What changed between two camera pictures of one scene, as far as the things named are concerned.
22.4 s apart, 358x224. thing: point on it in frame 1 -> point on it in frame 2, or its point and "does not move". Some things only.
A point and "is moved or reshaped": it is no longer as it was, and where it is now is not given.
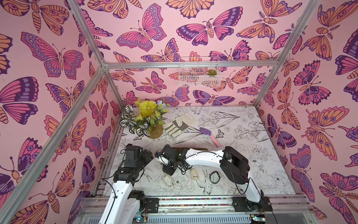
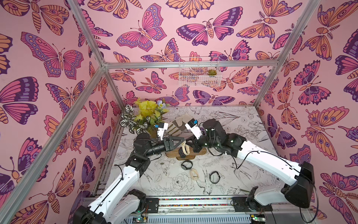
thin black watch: [211, 173] does not move
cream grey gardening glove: [175, 129] does not move
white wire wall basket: [197, 72] does not move
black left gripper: [146, 155] -> [168, 145]
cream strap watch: [164, 180] is moved or reshaped
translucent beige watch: [193, 174] does not move
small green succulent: [211, 72] does not move
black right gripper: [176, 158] -> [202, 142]
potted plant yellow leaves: [146, 119] does not move
